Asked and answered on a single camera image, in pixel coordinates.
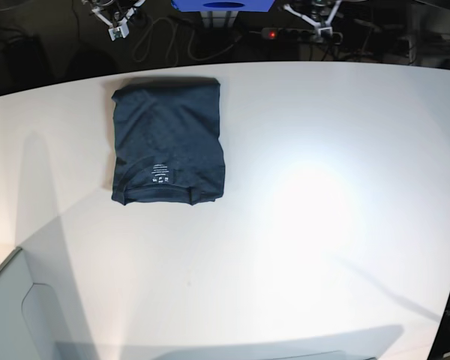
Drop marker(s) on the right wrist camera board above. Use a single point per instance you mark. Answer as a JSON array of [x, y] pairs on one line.
[[119, 32]]

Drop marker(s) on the black power strip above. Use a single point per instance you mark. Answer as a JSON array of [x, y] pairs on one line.
[[301, 36]]

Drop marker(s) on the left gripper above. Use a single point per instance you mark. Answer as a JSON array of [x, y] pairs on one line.
[[317, 13]]

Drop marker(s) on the dark blue T-shirt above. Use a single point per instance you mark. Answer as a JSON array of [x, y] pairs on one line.
[[167, 141]]

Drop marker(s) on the blue box on stand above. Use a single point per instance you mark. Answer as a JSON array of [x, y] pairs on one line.
[[223, 5]]

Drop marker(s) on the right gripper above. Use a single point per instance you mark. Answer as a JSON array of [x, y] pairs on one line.
[[114, 13]]

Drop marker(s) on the grey plastic bin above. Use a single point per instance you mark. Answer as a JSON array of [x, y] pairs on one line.
[[26, 330]]

